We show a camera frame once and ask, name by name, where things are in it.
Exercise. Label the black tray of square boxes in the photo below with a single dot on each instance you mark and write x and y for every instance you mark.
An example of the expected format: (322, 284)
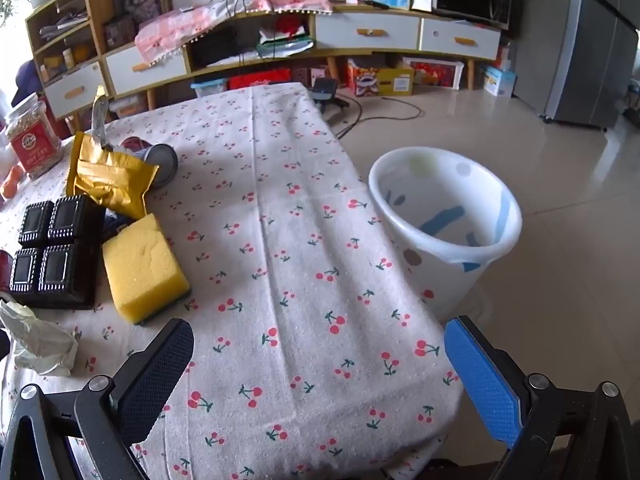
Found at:
(55, 255)

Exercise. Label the clear storage box blue lid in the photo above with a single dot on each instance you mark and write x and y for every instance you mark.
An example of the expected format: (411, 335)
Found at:
(210, 89)

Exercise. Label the red bag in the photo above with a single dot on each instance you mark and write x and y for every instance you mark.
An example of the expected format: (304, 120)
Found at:
(260, 80)

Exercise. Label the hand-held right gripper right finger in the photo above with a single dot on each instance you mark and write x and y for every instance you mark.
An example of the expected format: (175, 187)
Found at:
(480, 385)

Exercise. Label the pink checked cloth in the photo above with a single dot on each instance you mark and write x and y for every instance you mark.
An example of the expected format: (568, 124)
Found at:
(165, 35)

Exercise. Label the wooden cabinet with white drawers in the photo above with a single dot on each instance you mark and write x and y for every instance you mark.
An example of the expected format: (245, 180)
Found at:
(350, 30)

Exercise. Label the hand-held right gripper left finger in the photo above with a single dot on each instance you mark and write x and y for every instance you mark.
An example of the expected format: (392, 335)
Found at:
(155, 377)

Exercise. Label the red and white box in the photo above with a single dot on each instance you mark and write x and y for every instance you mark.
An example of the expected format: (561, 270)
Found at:
(435, 74)

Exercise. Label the black device on floor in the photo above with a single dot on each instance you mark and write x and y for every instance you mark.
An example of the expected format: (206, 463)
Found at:
(325, 91)

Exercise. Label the yellow sponge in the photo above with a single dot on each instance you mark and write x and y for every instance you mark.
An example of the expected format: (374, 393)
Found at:
(142, 265)

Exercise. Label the dark purple hat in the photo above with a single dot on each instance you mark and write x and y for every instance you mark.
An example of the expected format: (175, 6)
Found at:
(27, 82)

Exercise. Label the silver foil wrapper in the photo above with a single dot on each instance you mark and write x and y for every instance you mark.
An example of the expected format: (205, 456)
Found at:
(99, 120)

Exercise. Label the grey refrigerator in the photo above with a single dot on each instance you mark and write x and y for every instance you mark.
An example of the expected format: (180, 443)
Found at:
(585, 50)

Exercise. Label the red drink can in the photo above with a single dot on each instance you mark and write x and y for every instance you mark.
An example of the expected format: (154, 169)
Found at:
(162, 162)

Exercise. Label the yellow foil snack bag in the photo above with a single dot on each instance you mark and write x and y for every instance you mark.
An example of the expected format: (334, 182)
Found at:
(112, 180)

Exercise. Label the cherry print tablecloth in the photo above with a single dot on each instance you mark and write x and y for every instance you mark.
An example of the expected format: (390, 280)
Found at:
(300, 260)

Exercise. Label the crumpled beige paper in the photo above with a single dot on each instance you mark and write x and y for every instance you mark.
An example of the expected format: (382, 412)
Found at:
(37, 340)

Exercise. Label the printed cardboard box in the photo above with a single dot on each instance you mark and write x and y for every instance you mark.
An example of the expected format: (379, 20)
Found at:
(380, 77)

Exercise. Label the blue and white box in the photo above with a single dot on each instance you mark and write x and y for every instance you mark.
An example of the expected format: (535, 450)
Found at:
(499, 82)

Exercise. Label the white dotted plastic bin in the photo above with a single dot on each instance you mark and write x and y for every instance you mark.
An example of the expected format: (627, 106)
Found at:
(450, 280)

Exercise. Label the clear jar with red label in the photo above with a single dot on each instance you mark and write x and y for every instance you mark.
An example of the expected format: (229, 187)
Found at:
(32, 135)

